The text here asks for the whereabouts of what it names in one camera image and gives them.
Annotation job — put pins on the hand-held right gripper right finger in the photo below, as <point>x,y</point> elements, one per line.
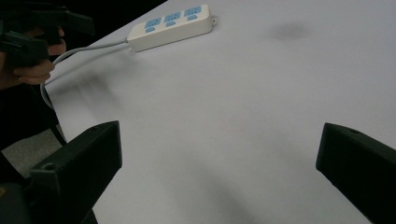
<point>358,165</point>

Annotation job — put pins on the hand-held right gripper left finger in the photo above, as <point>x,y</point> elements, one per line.
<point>84,165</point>

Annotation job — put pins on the white power strip blue sockets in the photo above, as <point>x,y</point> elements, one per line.
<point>174,31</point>

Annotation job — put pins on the black table leg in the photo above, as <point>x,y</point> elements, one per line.
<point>59,135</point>

